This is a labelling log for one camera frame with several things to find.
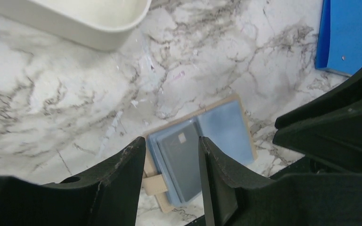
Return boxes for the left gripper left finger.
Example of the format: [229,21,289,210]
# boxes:
[0,137,146,226]

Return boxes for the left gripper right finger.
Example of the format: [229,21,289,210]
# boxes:
[198,137,362,226]

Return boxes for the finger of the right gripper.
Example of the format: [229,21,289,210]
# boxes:
[275,68,362,129]
[273,100,362,173]

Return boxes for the black credit card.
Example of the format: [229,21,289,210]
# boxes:
[157,123,201,206]

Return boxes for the white oblong plastic tray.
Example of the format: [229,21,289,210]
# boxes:
[0,0,151,51]

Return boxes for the blue flat board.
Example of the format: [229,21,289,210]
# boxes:
[315,0,362,77]

